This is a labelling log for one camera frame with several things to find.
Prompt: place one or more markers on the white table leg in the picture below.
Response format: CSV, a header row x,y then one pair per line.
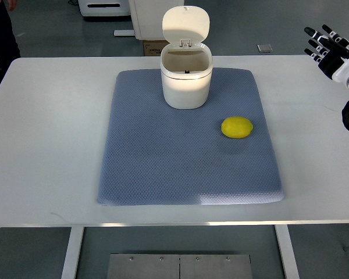
x,y
73,252
286,252

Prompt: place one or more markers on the right white table leg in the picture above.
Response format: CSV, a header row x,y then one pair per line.
x,y
286,252

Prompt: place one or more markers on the blue textured mat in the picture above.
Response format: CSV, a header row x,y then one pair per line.
x,y
158,155

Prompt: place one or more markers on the yellow lemon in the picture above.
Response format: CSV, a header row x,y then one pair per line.
x,y
236,127

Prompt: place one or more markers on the white appliance with black slot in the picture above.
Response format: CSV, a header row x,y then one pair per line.
x,y
104,8

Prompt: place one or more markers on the white trash bin open lid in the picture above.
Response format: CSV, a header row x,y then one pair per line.
x,y
186,62

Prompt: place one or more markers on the brown cardboard box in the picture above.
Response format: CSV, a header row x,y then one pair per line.
x,y
154,47

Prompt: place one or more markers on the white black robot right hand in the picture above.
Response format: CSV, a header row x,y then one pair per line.
x,y
330,51

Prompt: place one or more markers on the white cabinet on floor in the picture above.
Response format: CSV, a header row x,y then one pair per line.
x,y
146,17

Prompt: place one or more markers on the left white table leg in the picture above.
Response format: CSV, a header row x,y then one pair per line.
x,y
73,252

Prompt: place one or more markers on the small grey floor plate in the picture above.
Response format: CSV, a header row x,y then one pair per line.
x,y
264,48

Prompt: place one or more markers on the grey metal base plate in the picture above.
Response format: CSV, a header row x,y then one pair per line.
x,y
179,266

